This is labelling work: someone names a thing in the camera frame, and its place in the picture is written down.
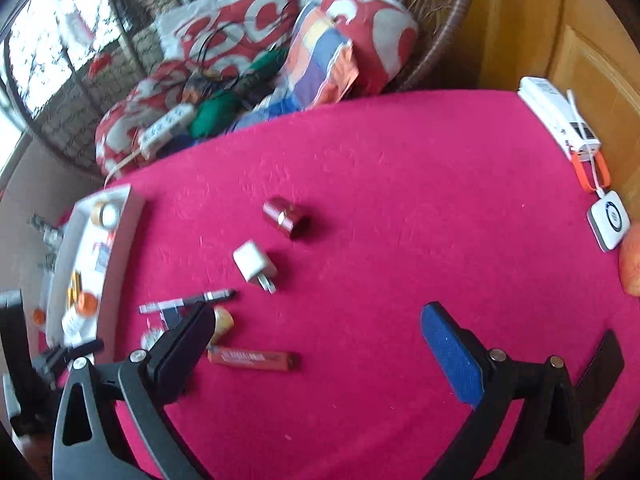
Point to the white power strip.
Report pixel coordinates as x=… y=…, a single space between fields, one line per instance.
x=165 y=127

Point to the magenta table cloth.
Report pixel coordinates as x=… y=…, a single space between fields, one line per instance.
x=400 y=210

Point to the small yellowish object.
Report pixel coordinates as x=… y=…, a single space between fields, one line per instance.
x=224 y=322

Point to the white bottle orange cap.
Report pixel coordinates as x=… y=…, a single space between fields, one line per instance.
x=80 y=310

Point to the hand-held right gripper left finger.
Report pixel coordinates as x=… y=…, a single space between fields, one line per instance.
x=185 y=350

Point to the wicker hanging chair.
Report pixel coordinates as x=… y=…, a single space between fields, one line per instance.
x=440 y=35

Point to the green cloth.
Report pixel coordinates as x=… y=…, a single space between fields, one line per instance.
x=215 y=112

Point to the white tray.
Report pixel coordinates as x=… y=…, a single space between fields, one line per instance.
x=90 y=270

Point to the window with grille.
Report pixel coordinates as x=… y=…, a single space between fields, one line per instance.
x=50 y=35

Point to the white power bank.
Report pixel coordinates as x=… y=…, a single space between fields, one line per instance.
x=550 y=110

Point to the small orange object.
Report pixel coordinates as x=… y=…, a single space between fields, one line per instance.
x=39 y=317

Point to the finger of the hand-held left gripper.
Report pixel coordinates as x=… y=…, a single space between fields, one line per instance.
x=70 y=357

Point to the white square gadget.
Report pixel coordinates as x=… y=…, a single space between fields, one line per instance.
x=610 y=220

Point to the small printed card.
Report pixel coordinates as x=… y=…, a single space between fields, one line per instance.
x=100 y=252

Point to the white charger plug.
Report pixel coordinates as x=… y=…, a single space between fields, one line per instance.
x=250 y=262

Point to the gold white round jar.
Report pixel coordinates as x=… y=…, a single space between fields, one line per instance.
x=105 y=212

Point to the striped colourful cloth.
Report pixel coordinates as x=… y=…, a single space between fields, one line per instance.
x=315 y=55

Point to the red white patterned cushion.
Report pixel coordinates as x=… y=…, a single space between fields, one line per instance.
x=240 y=20
x=125 y=115
x=380 y=25

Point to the yellow black small item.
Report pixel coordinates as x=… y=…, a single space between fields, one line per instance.
x=76 y=285

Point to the dark red metal cylinder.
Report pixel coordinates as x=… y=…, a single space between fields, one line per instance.
x=287 y=217

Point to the wooden cabinet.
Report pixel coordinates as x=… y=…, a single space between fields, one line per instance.
x=550 y=20

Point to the orange red tube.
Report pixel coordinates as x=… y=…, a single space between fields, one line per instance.
x=250 y=359

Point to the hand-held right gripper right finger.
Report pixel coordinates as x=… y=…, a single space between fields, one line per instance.
x=450 y=355

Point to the black silver pen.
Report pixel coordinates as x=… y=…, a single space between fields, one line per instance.
x=200 y=298

